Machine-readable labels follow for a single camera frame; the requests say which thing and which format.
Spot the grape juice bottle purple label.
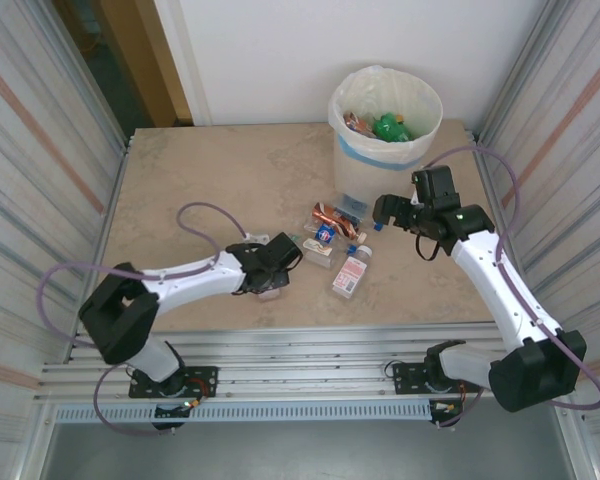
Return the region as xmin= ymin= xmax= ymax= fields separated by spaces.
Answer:
xmin=256 ymin=285 xmax=285 ymax=305

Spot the clear cola bottle blue label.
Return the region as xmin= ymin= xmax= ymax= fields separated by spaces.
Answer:
xmin=304 ymin=223 xmax=360 ymax=256

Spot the square bottle red print label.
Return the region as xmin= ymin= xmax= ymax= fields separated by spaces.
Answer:
xmin=329 ymin=245 xmax=376 ymax=300

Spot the long green soda bottle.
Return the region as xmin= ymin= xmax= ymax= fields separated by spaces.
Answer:
xmin=372 ymin=113 xmax=414 ymax=143

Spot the brown white swirl coffee bottle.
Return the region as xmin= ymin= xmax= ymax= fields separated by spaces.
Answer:
xmin=343 ymin=110 xmax=376 ymax=137

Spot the white waste bin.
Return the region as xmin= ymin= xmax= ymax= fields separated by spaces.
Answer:
xmin=332 ymin=64 xmax=442 ymax=214

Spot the white trash bin with bag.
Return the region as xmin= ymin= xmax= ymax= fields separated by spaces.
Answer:
xmin=328 ymin=61 xmax=444 ymax=174

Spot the clear plastic box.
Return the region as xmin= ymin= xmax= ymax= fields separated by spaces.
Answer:
xmin=335 ymin=194 xmax=370 ymax=224

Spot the clear bottle cream label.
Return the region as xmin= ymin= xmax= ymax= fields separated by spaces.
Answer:
xmin=302 ymin=238 xmax=340 ymax=270

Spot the crushed copper swirl coffee bottle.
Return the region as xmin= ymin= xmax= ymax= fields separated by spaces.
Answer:
xmin=311 ymin=201 xmax=370 ymax=244

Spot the blue tape band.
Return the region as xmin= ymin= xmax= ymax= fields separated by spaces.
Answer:
xmin=339 ymin=138 xmax=425 ymax=174

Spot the dark door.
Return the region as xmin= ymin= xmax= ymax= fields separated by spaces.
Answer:
xmin=49 ymin=0 xmax=154 ymax=141

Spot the aluminium rail frame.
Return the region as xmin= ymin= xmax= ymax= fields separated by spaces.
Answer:
xmin=34 ymin=323 xmax=579 ymax=404

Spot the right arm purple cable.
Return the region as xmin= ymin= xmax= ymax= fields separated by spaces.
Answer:
xmin=422 ymin=145 xmax=600 ymax=430

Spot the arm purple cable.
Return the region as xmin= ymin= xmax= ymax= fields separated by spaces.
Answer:
xmin=37 ymin=202 xmax=254 ymax=439
xmin=422 ymin=145 xmax=600 ymax=430

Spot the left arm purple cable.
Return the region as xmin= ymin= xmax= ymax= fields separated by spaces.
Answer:
xmin=37 ymin=202 xmax=254 ymax=439

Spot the left black mount plate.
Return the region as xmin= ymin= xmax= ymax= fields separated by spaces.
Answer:
xmin=128 ymin=365 xmax=219 ymax=400

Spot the black mount plate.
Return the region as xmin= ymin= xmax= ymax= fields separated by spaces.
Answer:
xmin=391 ymin=360 xmax=484 ymax=396
xmin=128 ymin=365 xmax=219 ymax=400

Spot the left red power wire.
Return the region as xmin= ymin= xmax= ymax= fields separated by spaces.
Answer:
xmin=182 ymin=378 xmax=216 ymax=409

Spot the grey slotted cable duct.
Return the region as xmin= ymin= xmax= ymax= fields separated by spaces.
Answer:
xmin=53 ymin=401 xmax=434 ymax=424

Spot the right black mount plate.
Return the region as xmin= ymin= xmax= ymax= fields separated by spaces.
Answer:
xmin=391 ymin=360 xmax=484 ymax=396

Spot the right orange power wire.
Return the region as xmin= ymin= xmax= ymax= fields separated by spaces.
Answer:
xmin=429 ymin=383 xmax=469 ymax=416

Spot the wooden door frame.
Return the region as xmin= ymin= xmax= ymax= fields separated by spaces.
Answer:
xmin=97 ymin=0 xmax=196 ymax=129

